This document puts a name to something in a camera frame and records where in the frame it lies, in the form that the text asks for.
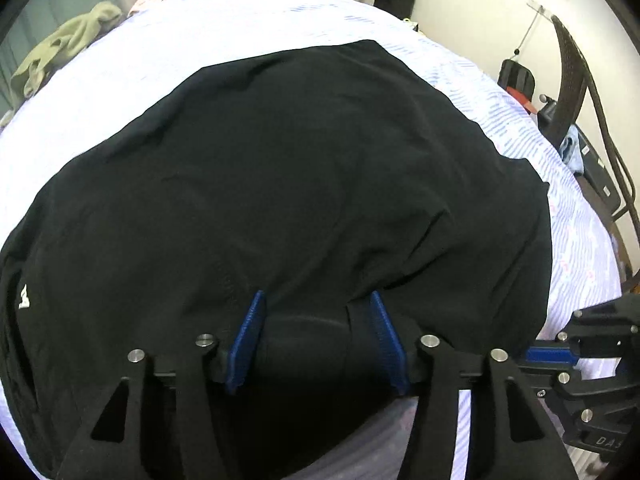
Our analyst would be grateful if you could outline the light blue cloth on chair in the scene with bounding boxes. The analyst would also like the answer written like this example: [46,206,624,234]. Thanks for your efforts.
[558,125,584,176]

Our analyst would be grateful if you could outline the olive green garment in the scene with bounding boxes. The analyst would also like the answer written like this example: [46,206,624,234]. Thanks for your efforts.
[10,1,122,108]

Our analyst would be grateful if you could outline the black pants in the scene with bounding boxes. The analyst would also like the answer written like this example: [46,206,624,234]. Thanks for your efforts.
[1,40,552,479]

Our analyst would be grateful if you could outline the dark wicker chair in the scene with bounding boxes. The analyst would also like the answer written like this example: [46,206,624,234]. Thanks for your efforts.
[542,15,639,222]

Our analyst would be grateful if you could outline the purple floral bed sheet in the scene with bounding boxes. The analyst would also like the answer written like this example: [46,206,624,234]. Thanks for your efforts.
[1,0,620,479]

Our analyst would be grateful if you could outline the green curtain left panel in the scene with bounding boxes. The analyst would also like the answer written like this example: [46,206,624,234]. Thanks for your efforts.
[1,0,122,114]

